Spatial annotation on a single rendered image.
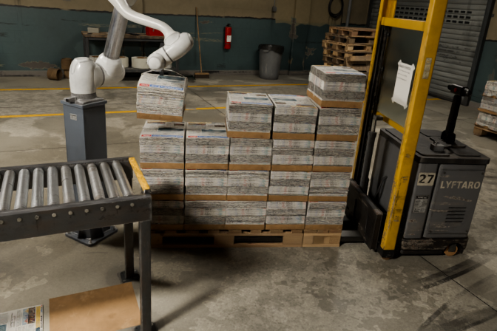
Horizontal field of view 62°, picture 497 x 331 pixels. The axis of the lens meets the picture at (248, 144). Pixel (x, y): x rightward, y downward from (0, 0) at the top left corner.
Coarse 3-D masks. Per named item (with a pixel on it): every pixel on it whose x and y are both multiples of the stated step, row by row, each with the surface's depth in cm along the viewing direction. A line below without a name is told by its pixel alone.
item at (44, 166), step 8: (80, 160) 229; (88, 160) 229; (96, 160) 230; (104, 160) 231; (112, 160) 232; (120, 160) 233; (128, 160) 235; (0, 168) 211; (8, 168) 212; (16, 168) 213; (32, 168) 215; (72, 168) 224; (112, 168) 233; (128, 168) 237; (16, 176) 213; (32, 176) 217; (72, 176) 225; (88, 176) 229; (128, 176) 238; (0, 184) 211; (16, 184) 215; (32, 184) 218
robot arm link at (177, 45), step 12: (108, 0) 240; (120, 0) 237; (120, 12) 239; (132, 12) 237; (144, 24) 238; (156, 24) 236; (168, 36) 232; (180, 36) 232; (168, 48) 232; (180, 48) 232
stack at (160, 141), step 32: (160, 128) 285; (192, 128) 290; (224, 128) 295; (160, 160) 273; (192, 160) 276; (224, 160) 279; (256, 160) 282; (288, 160) 284; (160, 192) 281; (192, 192) 284; (224, 192) 287; (256, 192) 289; (288, 192) 292; (160, 224) 289; (192, 224) 292; (224, 224) 295; (256, 224) 298; (288, 224) 301
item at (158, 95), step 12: (144, 84) 254; (156, 84) 256; (168, 84) 258; (180, 84) 261; (144, 96) 255; (156, 96) 256; (168, 96) 256; (180, 96) 256; (144, 108) 260; (156, 108) 260; (168, 108) 261; (180, 108) 261
